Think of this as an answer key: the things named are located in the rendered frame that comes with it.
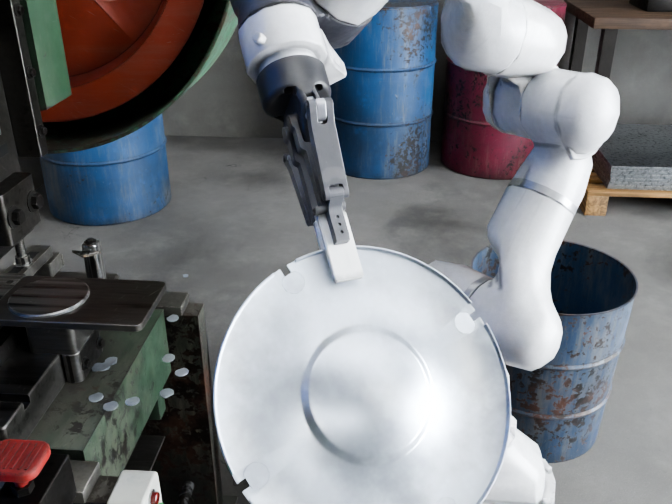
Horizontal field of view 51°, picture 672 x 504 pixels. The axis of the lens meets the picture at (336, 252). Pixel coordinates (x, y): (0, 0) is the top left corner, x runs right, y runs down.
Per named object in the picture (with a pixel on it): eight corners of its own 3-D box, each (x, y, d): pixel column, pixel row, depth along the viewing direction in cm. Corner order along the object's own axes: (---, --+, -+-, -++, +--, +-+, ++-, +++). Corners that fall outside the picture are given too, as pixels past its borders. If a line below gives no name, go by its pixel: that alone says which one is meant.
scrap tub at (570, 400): (586, 376, 223) (612, 240, 201) (623, 473, 186) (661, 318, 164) (452, 370, 226) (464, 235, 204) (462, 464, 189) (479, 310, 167)
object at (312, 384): (561, 434, 70) (565, 433, 70) (333, 635, 59) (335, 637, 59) (395, 199, 74) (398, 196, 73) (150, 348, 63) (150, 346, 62)
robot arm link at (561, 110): (534, 210, 117) (583, 115, 117) (618, 233, 103) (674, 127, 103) (461, 155, 106) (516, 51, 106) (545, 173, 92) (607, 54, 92)
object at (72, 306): (175, 345, 124) (167, 278, 118) (150, 395, 112) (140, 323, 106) (38, 339, 126) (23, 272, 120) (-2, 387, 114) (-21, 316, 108)
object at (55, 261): (65, 263, 140) (55, 216, 135) (25, 307, 125) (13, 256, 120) (36, 262, 140) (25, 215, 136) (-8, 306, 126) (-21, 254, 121)
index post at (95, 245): (108, 281, 134) (100, 235, 129) (102, 289, 131) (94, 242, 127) (93, 280, 134) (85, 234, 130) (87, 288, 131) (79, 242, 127)
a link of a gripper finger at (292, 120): (321, 116, 74) (324, 108, 73) (350, 211, 70) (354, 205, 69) (285, 120, 73) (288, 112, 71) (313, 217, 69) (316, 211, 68)
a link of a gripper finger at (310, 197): (284, 124, 73) (281, 130, 75) (308, 225, 71) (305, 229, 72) (319, 120, 75) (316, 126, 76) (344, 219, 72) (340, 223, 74)
